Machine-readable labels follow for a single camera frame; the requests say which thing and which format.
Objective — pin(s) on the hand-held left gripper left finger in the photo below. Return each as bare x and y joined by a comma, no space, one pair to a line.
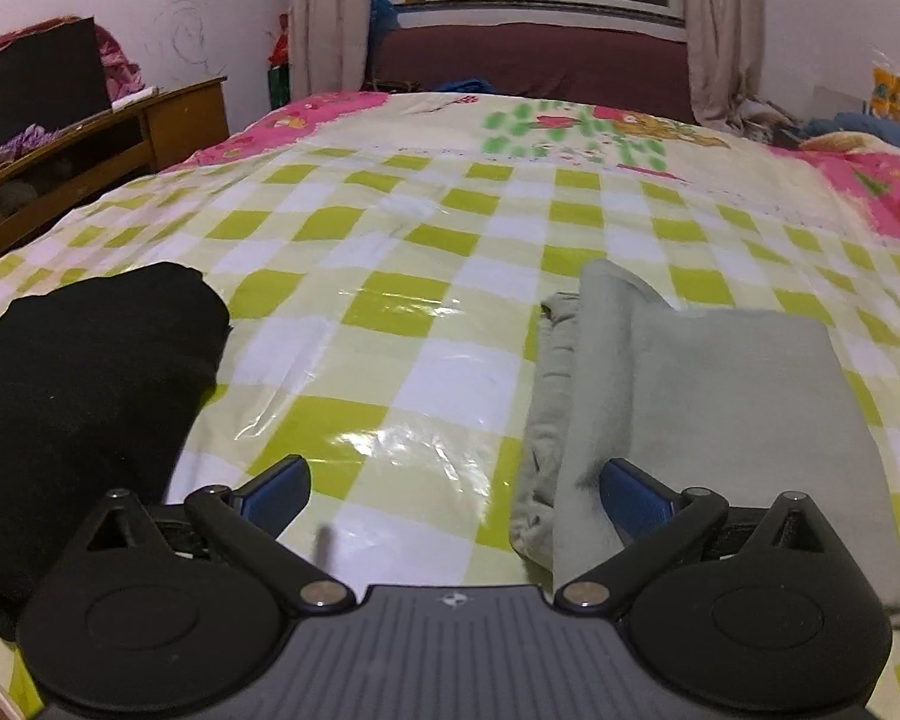
281,491

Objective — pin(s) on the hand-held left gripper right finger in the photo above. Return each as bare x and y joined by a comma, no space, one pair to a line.
634,499

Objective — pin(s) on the light grey pants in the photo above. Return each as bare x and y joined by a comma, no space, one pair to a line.
720,405

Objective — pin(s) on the black pants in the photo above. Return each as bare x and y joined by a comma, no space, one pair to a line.
82,390

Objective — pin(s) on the green white checkered plastic sheet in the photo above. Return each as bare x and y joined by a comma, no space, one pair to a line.
420,277

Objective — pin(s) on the wooden desk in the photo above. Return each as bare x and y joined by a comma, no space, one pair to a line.
172,120

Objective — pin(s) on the pink cream printed bedsheet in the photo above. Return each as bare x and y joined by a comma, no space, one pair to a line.
420,127

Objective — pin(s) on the grey brown clothes pile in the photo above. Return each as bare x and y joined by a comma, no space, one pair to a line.
765,120

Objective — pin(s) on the white flat item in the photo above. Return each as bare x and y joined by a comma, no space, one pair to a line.
131,97

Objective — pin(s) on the red green bag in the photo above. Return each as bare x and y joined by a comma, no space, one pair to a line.
279,60

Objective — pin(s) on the purple cloth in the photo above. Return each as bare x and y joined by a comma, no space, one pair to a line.
26,141

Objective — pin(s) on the blue cloth pile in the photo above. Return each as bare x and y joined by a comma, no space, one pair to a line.
870,127

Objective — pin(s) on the small blue cloth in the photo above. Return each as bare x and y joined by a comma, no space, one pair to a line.
461,84

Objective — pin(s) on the maroon headboard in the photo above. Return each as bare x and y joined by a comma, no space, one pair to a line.
532,60

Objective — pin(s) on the pink patterned cloth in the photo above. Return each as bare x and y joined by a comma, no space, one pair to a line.
120,64

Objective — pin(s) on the black monitor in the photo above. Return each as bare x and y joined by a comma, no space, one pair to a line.
37,82

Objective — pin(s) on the beige curtain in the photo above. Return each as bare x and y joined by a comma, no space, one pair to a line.
330,15
724,30

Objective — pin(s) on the orange packet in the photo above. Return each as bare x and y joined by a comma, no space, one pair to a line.
886,90

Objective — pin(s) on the blue bag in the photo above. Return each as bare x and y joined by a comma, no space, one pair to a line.
382,11

